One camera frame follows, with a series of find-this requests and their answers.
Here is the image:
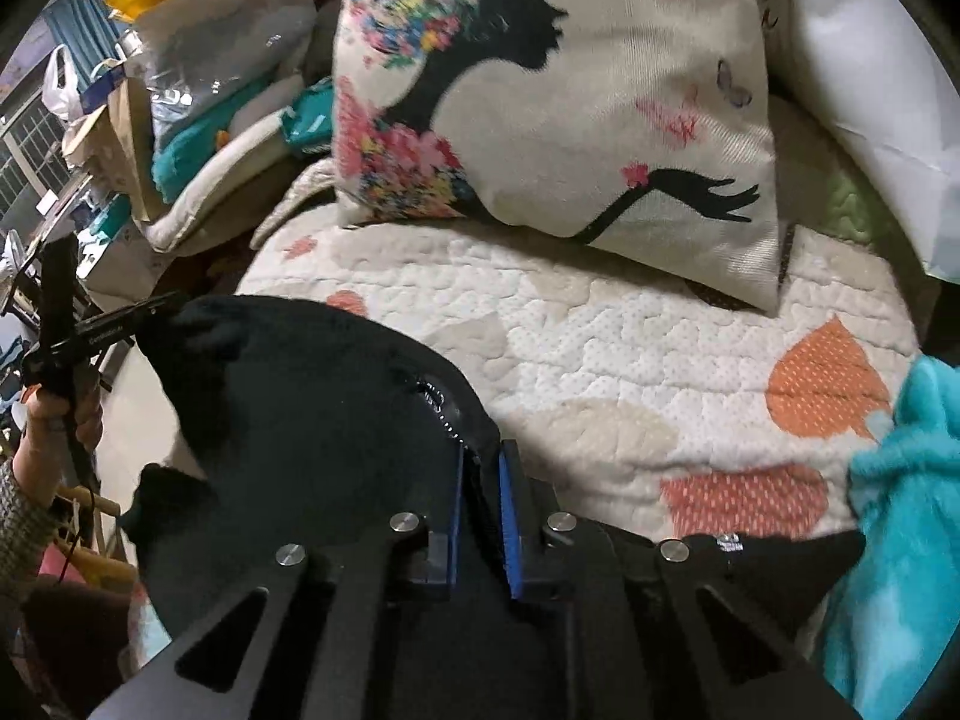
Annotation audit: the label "black pants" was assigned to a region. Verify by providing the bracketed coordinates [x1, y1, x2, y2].
[118, 294, 869, 639]

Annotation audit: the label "grey knit sleeve forearm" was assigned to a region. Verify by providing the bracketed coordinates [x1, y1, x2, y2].
[0, 461, 60, 617]

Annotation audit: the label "person's left hand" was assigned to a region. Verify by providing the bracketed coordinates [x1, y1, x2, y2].
[13, 383, 103, 509]

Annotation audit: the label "heart patterned quilted bedspread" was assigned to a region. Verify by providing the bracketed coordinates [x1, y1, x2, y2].
[96, 94, 926, 542]

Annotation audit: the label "brown cardboard box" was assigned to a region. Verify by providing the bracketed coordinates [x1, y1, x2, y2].
[62, 78, 166, 224]

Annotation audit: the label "cream folded duvet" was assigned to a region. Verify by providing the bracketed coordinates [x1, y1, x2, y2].
[139, 73, 304, 257]

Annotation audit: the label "white plastic bag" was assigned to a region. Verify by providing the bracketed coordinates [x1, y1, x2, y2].
[41, 44, 83, 124]

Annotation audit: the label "teal wipes package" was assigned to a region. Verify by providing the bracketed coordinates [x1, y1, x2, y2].
[280, 78, 334, 154]

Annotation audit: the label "blue curtain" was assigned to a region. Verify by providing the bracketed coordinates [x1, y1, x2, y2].
[43, 0, 121, 88]

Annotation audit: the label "turquoise fleece blanket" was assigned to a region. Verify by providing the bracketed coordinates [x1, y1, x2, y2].
[817, 356, 958, 718]

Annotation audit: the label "clear plastic storage bag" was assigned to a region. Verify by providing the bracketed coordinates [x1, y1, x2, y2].
[133, 0, 316, 149]

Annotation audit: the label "cream printed throw pillow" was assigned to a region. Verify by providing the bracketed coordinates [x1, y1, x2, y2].
[334, 0, 781, 312]

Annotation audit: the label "white pillow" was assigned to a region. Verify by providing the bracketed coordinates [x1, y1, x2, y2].
[758, 0, 958, 281]

